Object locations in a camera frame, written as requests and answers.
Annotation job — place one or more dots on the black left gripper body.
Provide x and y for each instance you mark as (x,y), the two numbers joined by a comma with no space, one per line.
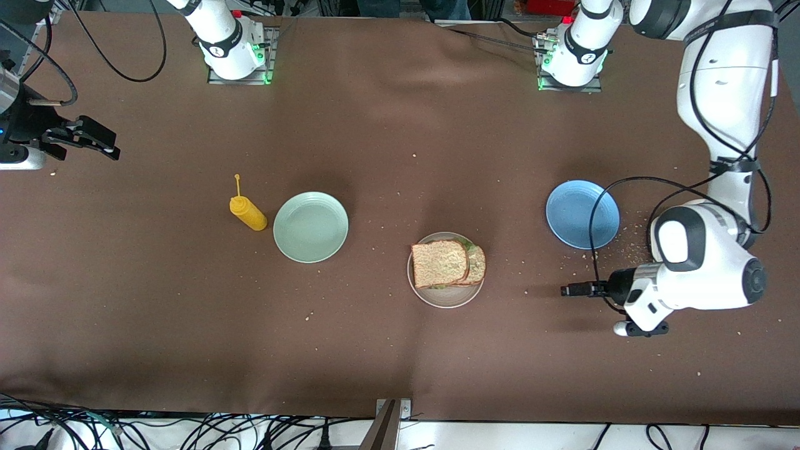
(615,287)

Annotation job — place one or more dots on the brown bread slice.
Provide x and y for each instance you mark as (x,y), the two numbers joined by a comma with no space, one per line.
(478,265)
(437,264)

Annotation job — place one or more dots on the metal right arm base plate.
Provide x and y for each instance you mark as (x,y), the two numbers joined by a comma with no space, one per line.
(270,56)

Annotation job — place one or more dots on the aluminium frame profile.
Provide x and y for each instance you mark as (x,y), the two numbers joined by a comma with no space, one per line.
(53,12)

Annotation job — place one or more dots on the yellow mustard squeeze bottle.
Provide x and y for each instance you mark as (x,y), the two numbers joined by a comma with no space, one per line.
(250,215)

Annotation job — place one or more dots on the blue plate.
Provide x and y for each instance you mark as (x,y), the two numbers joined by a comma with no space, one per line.
(575,214)

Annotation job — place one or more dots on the red box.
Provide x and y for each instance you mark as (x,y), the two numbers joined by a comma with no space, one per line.
(550,6)

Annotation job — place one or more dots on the green lettuce leaf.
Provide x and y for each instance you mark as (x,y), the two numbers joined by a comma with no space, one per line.
(467,244)

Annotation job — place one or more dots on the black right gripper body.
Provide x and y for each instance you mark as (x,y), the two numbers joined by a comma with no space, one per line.
(30,125)

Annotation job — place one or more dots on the black power plug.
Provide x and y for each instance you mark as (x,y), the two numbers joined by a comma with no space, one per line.
(40,440)
(324,440)

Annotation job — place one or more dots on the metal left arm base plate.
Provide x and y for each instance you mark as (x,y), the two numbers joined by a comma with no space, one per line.
(594,87)

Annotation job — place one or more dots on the dark metal bar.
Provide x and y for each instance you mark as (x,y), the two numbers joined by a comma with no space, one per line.
(381,434)

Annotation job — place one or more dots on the pale green plate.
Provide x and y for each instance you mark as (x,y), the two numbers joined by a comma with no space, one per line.
(310,227)

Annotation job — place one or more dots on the beige plate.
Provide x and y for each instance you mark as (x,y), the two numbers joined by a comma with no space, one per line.
(447,299)

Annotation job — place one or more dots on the brown tablecloth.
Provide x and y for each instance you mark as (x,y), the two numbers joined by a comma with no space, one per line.
(500,362)

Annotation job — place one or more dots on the silver metal bracket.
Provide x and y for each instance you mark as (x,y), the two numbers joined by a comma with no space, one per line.
(405,409)

